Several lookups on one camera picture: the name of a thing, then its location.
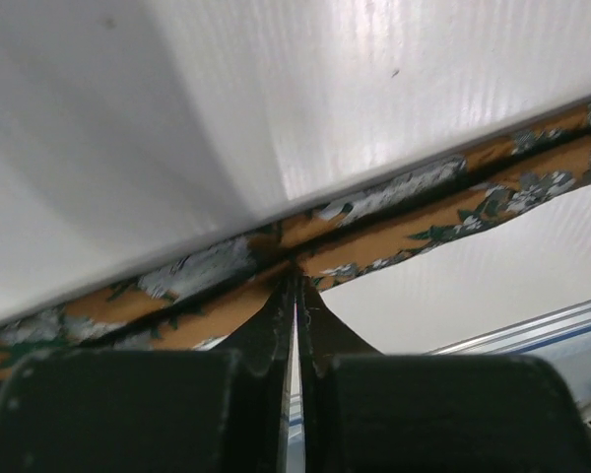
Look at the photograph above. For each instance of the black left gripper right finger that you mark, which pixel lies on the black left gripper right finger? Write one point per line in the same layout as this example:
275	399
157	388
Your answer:
364	411

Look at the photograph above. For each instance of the aluminium front rail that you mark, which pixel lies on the aluminium front rail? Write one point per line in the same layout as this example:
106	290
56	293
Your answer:
528	335

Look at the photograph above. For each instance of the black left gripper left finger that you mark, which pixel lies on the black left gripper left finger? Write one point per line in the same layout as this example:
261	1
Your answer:
225	409

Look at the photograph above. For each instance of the orange grey floral tie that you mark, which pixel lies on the orange grey floral tie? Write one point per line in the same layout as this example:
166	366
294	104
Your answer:
207	294

